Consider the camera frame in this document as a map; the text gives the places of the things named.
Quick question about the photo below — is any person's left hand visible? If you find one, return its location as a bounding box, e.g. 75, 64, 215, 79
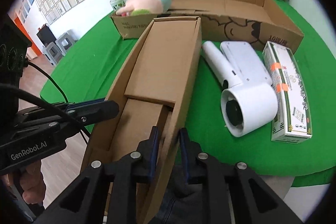
2, 159, 47, 208

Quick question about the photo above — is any white hair dryer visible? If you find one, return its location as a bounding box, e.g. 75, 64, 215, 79
202, 41, 278, 138

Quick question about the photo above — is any white plastic device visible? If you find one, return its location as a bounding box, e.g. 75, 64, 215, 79
220, 42, 273, 86

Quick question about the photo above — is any grey plastic stool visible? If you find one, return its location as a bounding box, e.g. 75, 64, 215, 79
43, 42, 63, 66
55, 32, 76, 56

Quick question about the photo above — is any black cabinet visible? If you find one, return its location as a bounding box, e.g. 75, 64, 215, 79
37, 24, 56, 47

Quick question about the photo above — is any pink pig plush toy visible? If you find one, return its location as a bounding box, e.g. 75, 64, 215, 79
115, 0, 172, 16

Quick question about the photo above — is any green tablecloth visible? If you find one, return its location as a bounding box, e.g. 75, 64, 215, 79
41, 0, 335, 187

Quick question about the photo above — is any green white medicine box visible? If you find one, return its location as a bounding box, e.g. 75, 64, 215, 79
262, 41, 313, 144

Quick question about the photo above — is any long narrow cardboard box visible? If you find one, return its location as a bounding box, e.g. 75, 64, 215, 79
82, 16, 202, 223

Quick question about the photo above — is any black cable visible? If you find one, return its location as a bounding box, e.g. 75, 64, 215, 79
0, 61, 90, 146

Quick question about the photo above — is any large shallow cardboard tray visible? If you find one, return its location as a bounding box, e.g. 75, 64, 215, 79
110, 0, 304, 52

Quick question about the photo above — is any patterned paper cup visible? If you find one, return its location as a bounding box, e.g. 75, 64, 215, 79
110, 0, 125, 11

